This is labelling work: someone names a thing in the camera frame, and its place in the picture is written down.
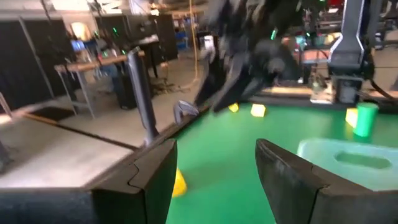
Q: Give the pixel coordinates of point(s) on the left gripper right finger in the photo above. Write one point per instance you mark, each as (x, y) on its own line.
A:
(295, 193)

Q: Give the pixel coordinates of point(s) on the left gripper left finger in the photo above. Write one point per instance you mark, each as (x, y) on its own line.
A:
(140, 193)

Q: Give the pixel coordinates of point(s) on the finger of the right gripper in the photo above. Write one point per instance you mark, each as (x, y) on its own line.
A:
(214, 84)
(233, 93)

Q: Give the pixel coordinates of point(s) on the yellow cylinder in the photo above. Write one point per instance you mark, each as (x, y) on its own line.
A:
(179, 186)
(233, 107)

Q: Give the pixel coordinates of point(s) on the small yellow cube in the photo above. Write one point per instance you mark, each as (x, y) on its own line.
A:
(258, 110)

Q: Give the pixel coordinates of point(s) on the green cylinder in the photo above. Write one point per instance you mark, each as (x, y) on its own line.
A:
(366, 121)

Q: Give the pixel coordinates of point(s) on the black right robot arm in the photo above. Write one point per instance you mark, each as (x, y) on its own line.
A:
(348, 53)

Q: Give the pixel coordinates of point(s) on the metal table clamp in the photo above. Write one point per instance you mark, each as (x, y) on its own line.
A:
(186, 107)

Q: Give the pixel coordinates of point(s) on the clear plastic bin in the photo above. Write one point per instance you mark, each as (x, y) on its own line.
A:
(317, 152)

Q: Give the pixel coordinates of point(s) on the green table mat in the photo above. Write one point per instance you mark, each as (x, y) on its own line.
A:
(224, 161)

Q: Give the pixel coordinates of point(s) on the black floor stand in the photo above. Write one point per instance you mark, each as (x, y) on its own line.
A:
(141, 93)

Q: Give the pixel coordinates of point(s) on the metal mounting plate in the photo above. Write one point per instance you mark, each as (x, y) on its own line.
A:
(320, 93)

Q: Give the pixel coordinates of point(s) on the wooden top table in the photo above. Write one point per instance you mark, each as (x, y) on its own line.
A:
(93, 64)

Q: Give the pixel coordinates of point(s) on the black table frame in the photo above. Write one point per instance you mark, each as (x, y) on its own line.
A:
(295, 101)

